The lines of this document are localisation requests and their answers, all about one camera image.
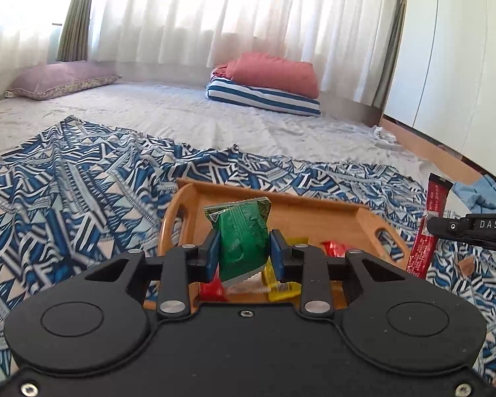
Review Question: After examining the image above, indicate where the right grey green curtain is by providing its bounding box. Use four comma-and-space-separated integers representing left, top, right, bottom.
373, 0, 408, 110

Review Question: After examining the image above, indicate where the yellow snack packet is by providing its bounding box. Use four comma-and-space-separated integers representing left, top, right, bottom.
262, 254, 301, 303

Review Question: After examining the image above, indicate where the white sheer curtain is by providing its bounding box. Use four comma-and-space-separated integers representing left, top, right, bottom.
90, 0, 399, 105

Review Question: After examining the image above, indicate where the blue patterned cloth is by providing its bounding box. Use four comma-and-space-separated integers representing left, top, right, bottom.
0, 116, 496, 396

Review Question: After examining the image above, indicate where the red wafer bar packet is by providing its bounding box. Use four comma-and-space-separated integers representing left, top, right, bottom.
199, 270, 227, 303

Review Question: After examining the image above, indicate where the red nut snack bag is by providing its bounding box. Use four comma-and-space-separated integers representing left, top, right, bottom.
321, 240, 351, 258

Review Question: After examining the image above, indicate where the white clear snack packet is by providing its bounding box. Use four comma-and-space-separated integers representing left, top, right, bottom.
225, 273, 269, 296

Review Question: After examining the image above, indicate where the red pillow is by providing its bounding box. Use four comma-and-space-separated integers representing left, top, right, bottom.
211, 52, 320, 99

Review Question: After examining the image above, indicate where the purple pillow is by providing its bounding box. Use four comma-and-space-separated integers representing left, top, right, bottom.
5, 61, 120, 101

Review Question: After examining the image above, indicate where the grey green curtain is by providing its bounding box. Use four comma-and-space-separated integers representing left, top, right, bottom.
56, 0, 92, 62
373, 0, 408, 110

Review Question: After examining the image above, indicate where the light blue cloth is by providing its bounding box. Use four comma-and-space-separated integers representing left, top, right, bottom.
452, 175, 496, 214

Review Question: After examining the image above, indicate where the long red stick packet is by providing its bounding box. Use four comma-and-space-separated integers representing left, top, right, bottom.
406, 173, 453, 279

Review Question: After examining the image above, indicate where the green snack packet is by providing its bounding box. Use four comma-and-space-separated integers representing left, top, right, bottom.
204, 196, 271, 287

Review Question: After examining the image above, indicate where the brown wrapper scrap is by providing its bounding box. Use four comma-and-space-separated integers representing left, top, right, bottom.
457, 256, 476, 279

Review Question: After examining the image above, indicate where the wooden serving tray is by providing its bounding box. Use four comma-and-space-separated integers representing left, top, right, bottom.
158, 178, 410, 270

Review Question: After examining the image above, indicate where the blue striped pillow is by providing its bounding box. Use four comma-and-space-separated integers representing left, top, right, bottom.
205, 77, 321, 116

